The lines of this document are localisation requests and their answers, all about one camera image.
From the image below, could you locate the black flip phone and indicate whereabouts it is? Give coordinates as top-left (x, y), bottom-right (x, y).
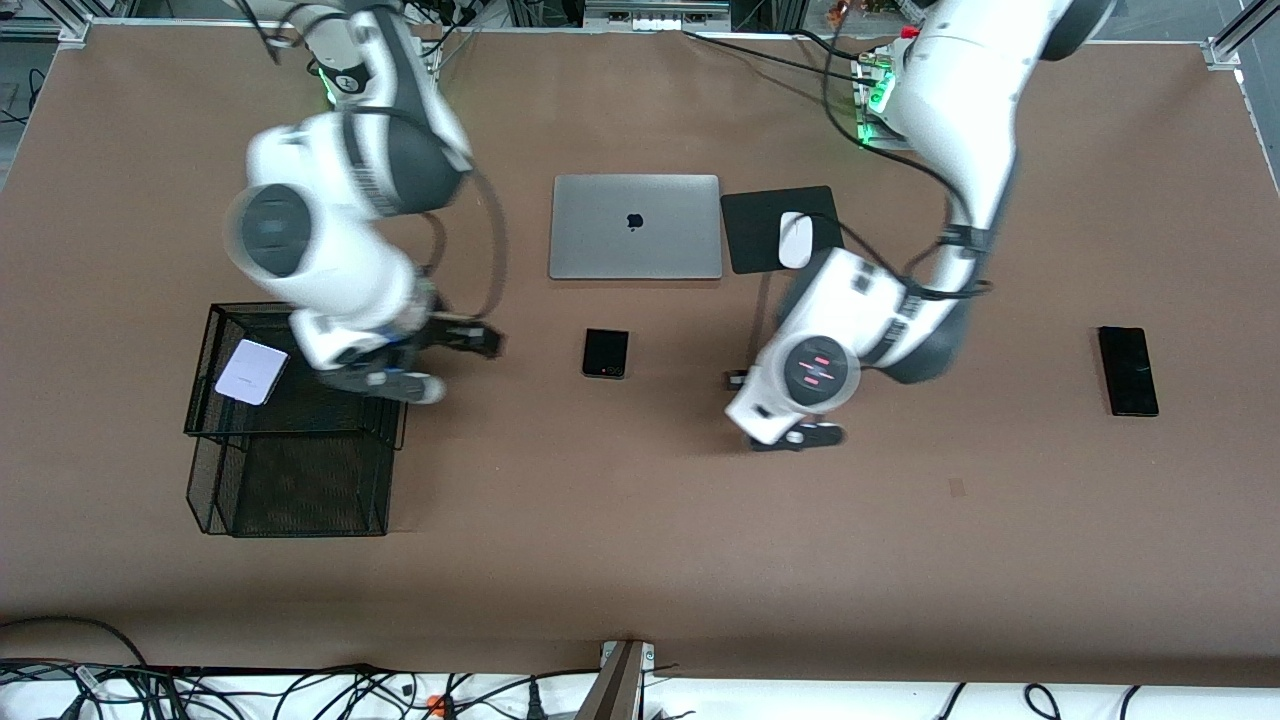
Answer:
top-left (582, 327), bottom-right (631, 380)

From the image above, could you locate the white flip phone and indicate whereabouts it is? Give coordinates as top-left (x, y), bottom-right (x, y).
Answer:
top-left (214, 339), bottom-right (292, 407)

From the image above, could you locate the black slab smartphone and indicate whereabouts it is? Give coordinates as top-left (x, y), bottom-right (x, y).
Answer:
top-left (1097, 326), bottom-right (1161, 418)

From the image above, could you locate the black mouse pad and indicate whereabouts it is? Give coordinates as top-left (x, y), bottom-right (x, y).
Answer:
top-left (720, 185), bottom-right (849, 276)

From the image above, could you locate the white computer mouse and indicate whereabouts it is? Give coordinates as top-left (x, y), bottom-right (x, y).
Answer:
top-left (778, 211), bottom-right (814, 270)

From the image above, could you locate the silver closed laptop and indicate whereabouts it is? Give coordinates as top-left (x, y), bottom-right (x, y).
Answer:
top-left (548, 174), bottom-right (724, 281)

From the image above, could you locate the black mesh two-tier tray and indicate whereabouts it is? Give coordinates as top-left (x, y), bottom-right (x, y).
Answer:
top-left (184, 300), bottom-right (410, 539)

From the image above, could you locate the white power strip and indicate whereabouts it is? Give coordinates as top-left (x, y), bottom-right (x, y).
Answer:
top-left (585, 0), bottom-right (731, 31)

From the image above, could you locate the aluminium corner profile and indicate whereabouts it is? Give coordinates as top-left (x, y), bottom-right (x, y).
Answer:
top-left (1203, 0), bottom-right (1280, 71)
top-left (0, 15), bottom-right (93, 43)

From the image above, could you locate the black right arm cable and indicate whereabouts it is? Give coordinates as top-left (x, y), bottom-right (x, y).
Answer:
top-left (235, 0), bottom-right (509, 323)

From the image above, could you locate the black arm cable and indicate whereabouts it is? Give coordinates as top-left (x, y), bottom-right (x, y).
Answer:
top-left (820, 30), bottom-right (996, 301)
top-left (235, 0), bottom-right (509, 323)

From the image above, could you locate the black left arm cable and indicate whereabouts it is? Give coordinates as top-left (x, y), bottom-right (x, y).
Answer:
top-left (820, 30), bottom-right (996, 301)

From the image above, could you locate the long black table cable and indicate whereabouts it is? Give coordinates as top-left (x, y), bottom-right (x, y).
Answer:
top-left (683, 28), bottom-right (866, 81)

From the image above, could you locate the aluminium frame post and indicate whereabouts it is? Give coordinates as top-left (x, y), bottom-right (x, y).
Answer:
top-left (575, 640), bottom-right (658, 720)

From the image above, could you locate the short black table cable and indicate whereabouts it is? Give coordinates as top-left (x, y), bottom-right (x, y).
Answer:
top-left (790, 28), bottom-right (866, 59)

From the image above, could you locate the thick black arched cable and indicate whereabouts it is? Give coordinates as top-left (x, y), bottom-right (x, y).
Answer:
top-left (0, 615), bottom-right (151, 669)

